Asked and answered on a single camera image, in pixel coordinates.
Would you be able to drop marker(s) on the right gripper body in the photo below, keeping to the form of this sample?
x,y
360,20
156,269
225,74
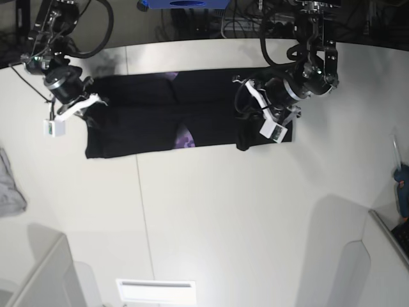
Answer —
x,y
70,95

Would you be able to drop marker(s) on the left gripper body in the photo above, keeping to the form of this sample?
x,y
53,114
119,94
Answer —
x,y
256,96

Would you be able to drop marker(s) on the black T-shirt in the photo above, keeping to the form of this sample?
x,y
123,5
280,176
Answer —
x,y
146,113

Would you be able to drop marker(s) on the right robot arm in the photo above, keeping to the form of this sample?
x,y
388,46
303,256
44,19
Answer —
x,y
50,47

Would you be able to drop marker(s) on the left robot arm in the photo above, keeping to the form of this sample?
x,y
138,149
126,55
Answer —
x,y
311,69

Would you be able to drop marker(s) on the grey cloth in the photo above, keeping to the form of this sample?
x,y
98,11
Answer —
x,y
12,201

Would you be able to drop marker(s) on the blue box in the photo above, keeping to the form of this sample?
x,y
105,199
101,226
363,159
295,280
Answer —
x,y
184,4

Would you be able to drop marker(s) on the blue glue gun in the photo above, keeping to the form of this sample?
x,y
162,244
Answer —
x,y
401,177

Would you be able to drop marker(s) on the black keyboard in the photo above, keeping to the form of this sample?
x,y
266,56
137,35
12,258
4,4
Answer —
x,y
401,234

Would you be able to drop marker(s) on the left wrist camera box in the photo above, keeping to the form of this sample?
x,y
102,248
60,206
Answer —
x,y
273,131

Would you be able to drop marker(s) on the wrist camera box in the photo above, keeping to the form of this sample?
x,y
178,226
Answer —
x,y
273,131
54,128

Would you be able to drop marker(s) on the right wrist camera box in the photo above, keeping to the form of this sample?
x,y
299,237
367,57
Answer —
x,y
54,128

